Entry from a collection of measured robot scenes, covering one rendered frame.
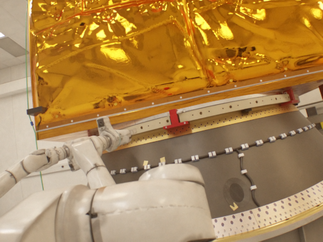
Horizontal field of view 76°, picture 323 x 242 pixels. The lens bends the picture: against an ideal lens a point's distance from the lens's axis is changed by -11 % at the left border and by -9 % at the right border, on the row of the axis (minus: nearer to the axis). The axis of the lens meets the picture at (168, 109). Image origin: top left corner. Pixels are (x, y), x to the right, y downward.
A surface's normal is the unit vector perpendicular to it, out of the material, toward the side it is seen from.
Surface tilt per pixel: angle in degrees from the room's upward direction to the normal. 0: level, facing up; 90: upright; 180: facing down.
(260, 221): 43
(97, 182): 60
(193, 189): 64
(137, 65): 88
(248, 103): 90
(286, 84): 90
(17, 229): 24
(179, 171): 56
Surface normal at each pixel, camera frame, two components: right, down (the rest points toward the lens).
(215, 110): 0.00, -0.17
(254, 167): -0.01, -0.62
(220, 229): -0.22, -0.80
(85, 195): -0.22, -0.95
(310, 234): 0.23, -0.22
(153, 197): 0.06, -0.83
